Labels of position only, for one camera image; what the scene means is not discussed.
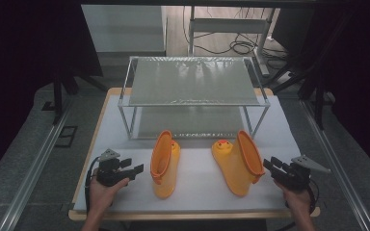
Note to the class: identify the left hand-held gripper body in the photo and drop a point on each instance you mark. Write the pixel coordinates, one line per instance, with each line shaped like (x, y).
(109, 171)

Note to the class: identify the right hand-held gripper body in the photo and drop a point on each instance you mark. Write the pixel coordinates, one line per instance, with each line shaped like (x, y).
(297, 176)

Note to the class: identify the yellow duck rain boot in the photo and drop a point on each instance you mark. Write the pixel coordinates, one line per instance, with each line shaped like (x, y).
(236, 166)
(163, 166)

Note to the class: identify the two-tier metal shoe rack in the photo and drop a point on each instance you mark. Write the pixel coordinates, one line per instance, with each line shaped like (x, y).
(192, 83)

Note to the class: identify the person's right hand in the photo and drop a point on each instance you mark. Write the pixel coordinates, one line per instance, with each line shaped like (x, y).
(297, 200)

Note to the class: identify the person's left hand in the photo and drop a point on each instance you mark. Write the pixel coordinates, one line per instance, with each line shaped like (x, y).
(104, 195)

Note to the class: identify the black metal stand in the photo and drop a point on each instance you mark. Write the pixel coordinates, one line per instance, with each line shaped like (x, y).
(318, 96)
(59, 93)

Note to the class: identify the small black floor plate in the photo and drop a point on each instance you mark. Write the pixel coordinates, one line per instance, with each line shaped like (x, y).
(48, 106)

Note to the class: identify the dark curtain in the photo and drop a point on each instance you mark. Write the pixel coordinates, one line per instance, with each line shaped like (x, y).
(25, 48)
(359, 64)

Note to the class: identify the white cabinet panel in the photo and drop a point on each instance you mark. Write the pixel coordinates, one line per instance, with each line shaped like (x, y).
(123, 29)

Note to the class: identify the aluminium rail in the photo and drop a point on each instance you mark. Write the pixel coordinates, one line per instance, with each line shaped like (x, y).
(337, 166)
(35, 166)

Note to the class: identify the grey metal desk frame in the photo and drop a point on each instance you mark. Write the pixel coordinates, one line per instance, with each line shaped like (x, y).
(228, 25)

